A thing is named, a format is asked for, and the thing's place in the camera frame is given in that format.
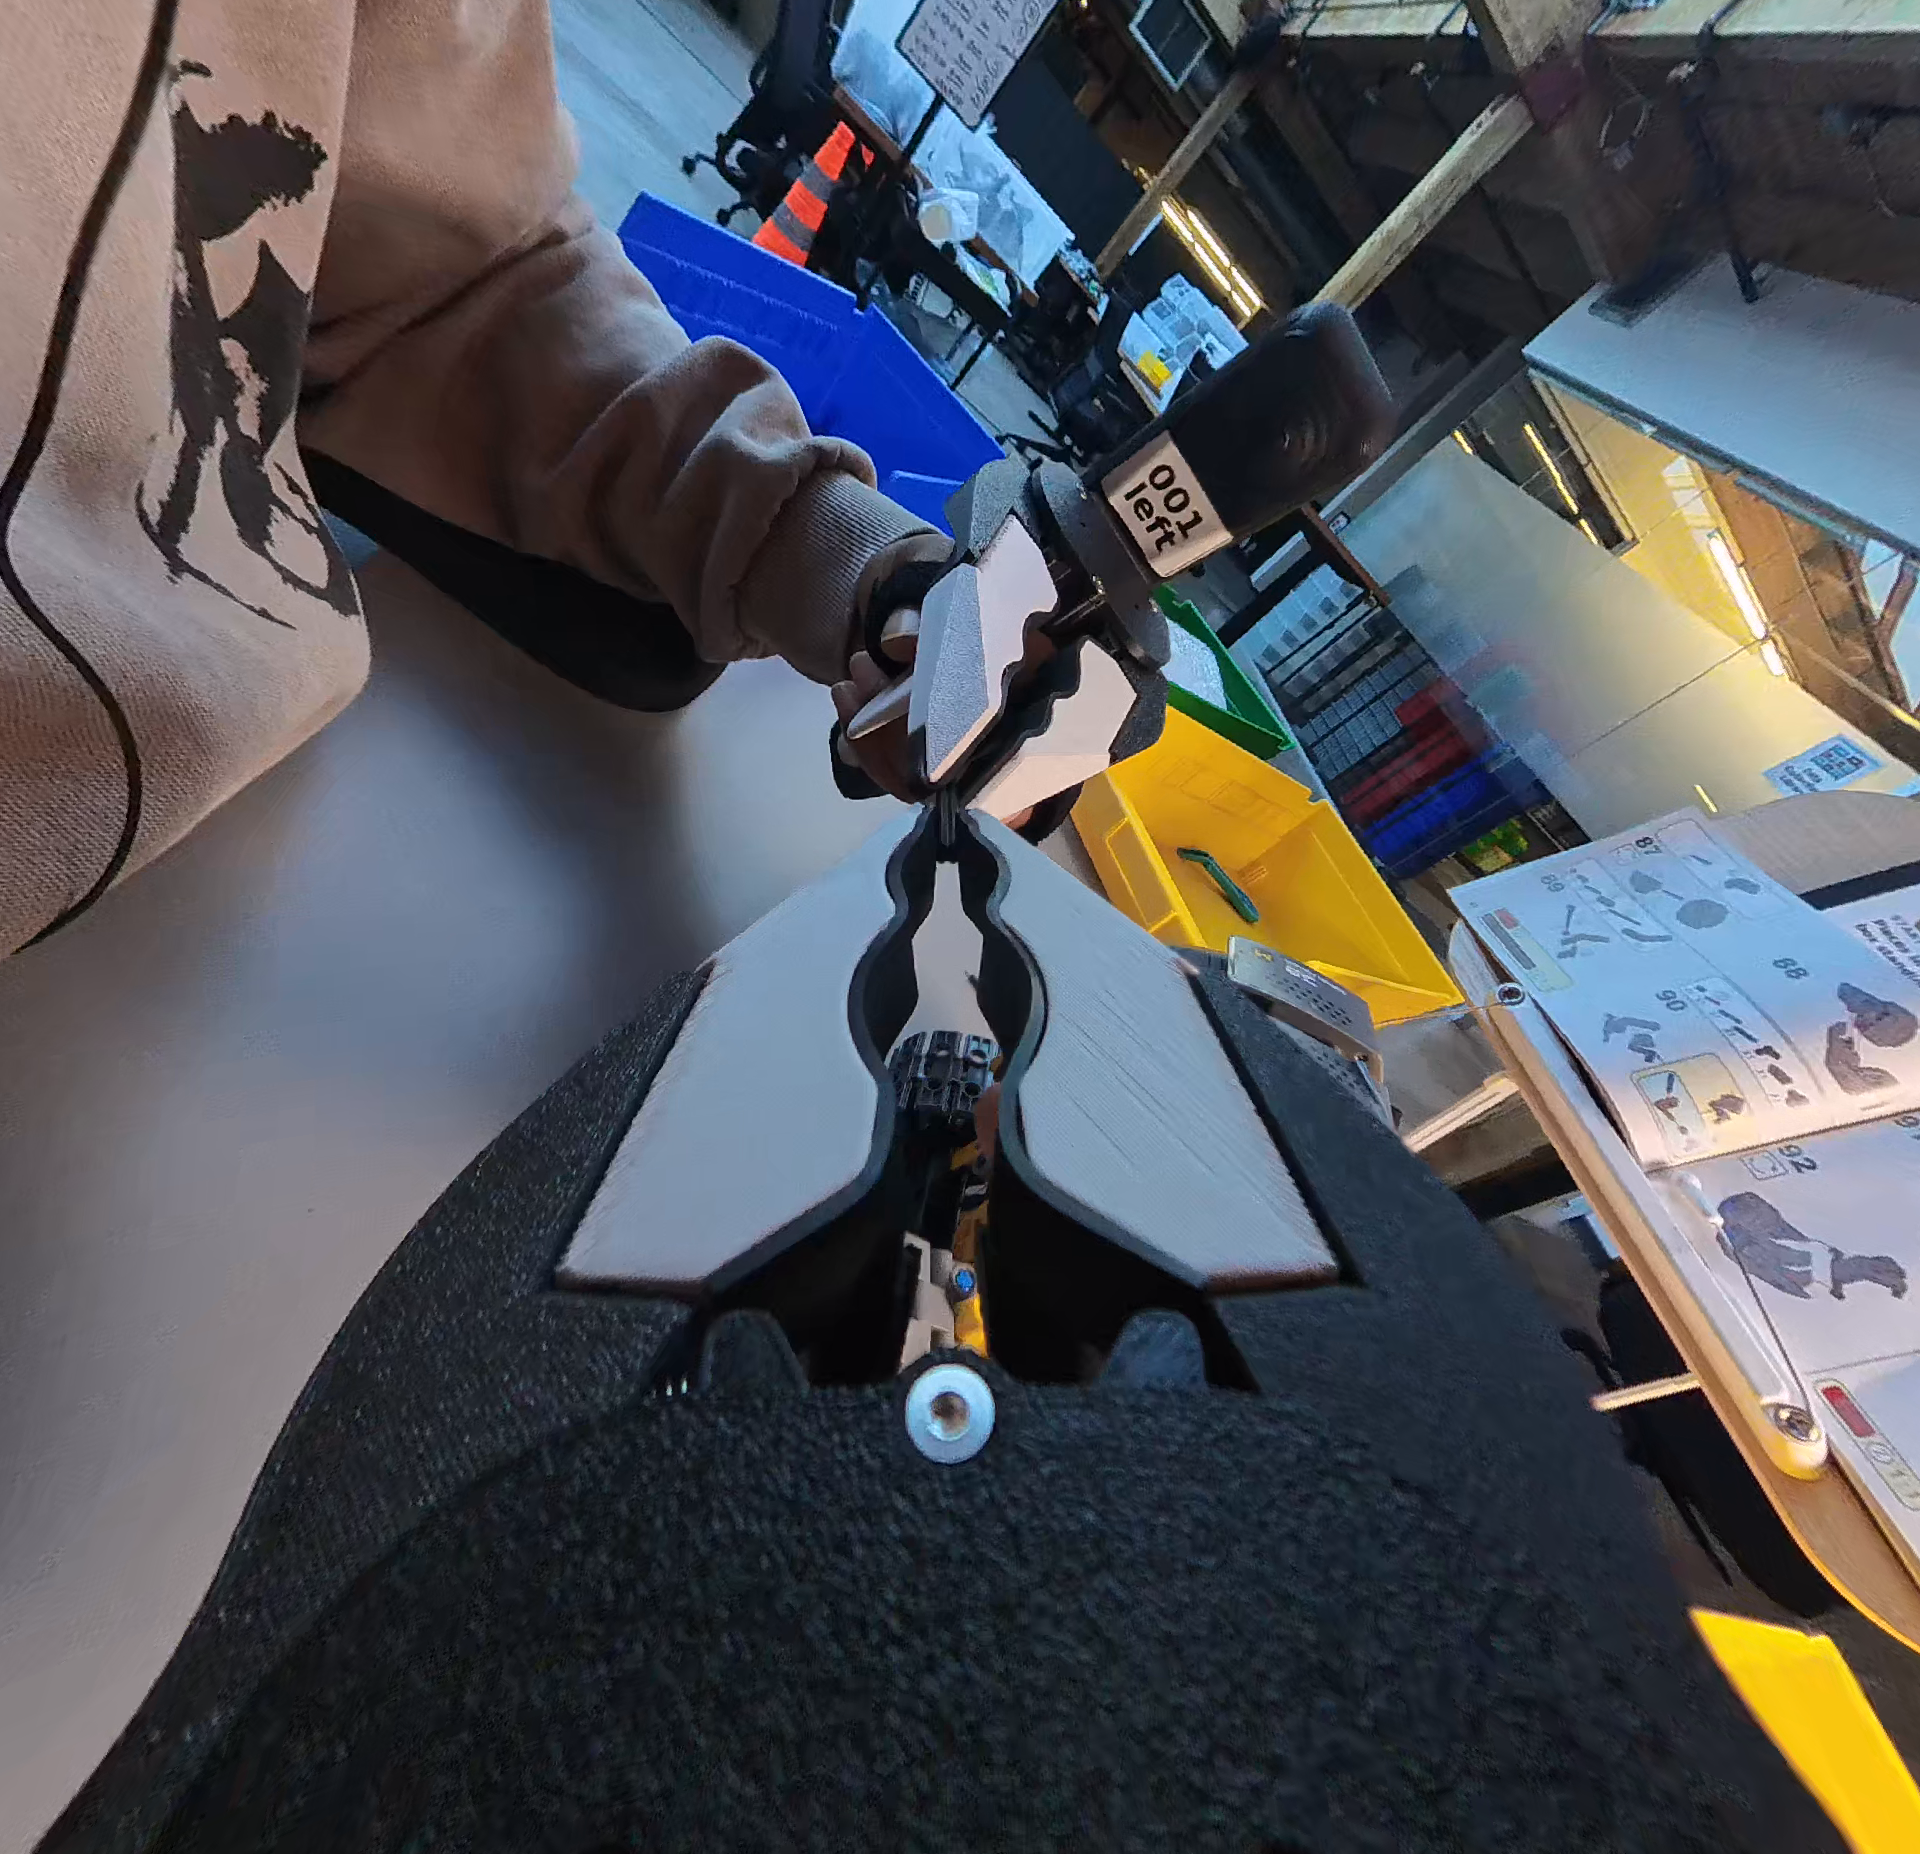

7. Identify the person's left hand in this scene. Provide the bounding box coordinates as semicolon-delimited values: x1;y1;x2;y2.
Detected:
827;603;959;804

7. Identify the yellow storage bin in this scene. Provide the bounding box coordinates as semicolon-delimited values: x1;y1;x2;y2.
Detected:
1071;705;1463;1027
1692;1607;1920;1854

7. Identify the green storage bin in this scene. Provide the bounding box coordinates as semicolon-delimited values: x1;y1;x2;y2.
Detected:
1153;594;1293;761

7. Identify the black microphone cable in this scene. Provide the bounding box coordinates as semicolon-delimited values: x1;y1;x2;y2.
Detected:
0;0;195;941

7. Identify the yellow tracked toy robot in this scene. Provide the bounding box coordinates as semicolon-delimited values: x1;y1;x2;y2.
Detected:
883;940;1394;1364

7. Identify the white book stand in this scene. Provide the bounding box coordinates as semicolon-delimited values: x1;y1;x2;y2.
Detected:
1444;790;1920;1649

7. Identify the blue storage bin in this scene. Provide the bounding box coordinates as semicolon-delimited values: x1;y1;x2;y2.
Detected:
622;192;1010;535

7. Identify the orange traffic cone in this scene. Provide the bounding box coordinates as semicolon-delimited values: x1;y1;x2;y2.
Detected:
750;121;880;268

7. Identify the person's left forearm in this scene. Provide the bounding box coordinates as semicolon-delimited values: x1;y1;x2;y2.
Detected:
302;199;959;691

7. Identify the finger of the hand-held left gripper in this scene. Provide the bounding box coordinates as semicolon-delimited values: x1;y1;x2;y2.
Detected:
903;516;1065;784
967;639;1139;825

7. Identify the building instruction booklet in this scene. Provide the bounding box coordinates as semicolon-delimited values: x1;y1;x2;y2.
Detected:
1447;804;1920;1550

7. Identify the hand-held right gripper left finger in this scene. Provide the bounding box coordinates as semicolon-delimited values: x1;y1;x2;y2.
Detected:
562;804;951;1295

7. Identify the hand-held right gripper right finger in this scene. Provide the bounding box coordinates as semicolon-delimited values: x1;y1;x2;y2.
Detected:
959;813;1339;1295

